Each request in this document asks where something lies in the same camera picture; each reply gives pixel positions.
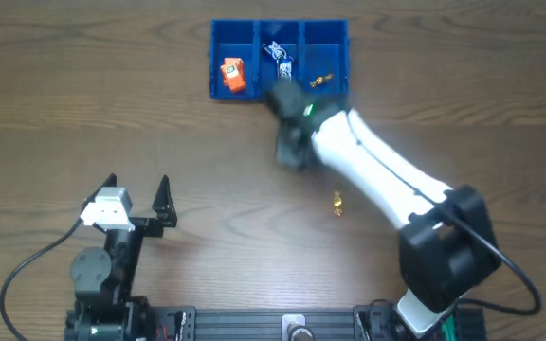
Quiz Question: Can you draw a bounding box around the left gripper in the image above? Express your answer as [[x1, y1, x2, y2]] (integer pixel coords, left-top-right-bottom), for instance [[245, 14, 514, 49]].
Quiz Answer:
[[82, 172, 179, 239]]

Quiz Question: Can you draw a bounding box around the blue candy pack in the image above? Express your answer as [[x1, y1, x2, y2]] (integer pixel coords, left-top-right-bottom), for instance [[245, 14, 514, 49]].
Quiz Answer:
[[262, 41, 294, 63], [276, 57, 296, 82]]

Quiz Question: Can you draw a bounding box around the orange candy box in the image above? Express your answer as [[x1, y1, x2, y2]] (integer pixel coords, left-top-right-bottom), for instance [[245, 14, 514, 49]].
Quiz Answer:
[[220, 57, 248, 94]]

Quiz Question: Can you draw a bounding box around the blue tray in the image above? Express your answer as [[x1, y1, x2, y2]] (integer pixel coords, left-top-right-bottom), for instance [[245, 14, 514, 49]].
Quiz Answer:
[[209, 17, 351, 101]]

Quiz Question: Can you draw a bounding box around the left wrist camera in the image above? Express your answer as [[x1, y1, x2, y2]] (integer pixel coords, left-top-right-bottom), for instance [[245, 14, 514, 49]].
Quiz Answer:
[[79, 186, 135, 233]]

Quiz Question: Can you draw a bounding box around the black cable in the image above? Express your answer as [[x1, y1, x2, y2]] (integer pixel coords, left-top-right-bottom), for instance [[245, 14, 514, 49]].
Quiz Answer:
[[457, 236, 543, 317], [0, 217, 84, 341]]

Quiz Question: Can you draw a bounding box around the mounting rail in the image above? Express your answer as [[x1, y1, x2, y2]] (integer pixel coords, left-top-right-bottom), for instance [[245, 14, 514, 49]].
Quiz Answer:
[[65, 305, 487, 341]]

